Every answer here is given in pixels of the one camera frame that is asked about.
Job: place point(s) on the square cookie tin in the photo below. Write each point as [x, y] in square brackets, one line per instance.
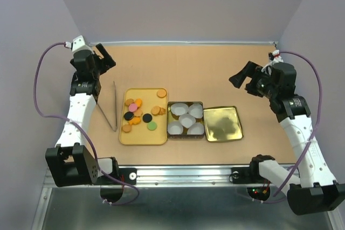
[171, 117]

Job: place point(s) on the orange flower cookie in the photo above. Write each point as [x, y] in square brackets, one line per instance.
[138, 102]

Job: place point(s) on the orange fish cookie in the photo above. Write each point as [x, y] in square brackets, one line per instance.
[135, 121]

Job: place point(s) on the white paper cup bottom right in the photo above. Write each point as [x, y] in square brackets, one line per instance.
[196, 129]

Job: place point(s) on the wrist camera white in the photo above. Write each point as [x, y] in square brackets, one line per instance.
[274, 58]
[80, 43]

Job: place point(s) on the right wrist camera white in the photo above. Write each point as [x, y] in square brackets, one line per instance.
[274, 58]

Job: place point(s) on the tan cookie bottom left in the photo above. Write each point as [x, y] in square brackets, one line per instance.
[126, 128]

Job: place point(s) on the black round cookie right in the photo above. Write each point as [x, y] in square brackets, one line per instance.
[147, 118]

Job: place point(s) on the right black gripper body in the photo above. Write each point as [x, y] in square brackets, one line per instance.
[268, 89]

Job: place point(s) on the tan cookie top left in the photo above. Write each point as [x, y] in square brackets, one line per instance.
[128, 102]

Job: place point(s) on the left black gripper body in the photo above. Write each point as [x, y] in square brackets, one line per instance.
[96, 74]

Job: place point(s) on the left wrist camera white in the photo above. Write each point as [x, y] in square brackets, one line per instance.
[80, 43]

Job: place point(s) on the aluminium rail frame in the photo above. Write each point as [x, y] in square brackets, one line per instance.
[190, 72]

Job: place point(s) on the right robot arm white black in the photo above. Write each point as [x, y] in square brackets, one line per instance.
[316, 188]

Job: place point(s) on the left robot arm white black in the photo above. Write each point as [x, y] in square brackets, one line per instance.
[73, 160]

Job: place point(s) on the round tan cookie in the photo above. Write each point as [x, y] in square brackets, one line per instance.
[156, 110]
[161, 93]

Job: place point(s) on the white paper cup top right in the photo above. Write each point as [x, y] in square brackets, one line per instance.
[196, 110]

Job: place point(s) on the white paper cup centre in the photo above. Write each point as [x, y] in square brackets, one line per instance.
[187, 120]

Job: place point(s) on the gold rectangular tray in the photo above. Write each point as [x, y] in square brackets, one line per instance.
[140, 135]

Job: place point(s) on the green round cookie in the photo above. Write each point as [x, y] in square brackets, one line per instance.
[152, 125]

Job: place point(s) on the gold tin lid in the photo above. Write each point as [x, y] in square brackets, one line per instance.
[222, 124]

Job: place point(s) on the white paper cup top left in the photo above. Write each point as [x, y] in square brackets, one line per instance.
[179, 109]

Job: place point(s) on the white paper cup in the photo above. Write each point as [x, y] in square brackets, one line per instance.
[196, 129]
[196, 110]
[175, 128]
[179, 109]
[187, 120]

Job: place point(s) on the white paper cup bottom left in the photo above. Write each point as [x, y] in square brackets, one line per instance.
[175, 128]

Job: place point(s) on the metal tongs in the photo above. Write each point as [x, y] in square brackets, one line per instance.
[107, 106]

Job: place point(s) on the pink round cookie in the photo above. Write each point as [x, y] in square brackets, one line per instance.
[132, 107]

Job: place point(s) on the black round cookie left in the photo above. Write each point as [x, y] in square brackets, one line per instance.
[128, 115]

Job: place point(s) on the black round cookie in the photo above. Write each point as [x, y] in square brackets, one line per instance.
[128, 115]
[147, 118]

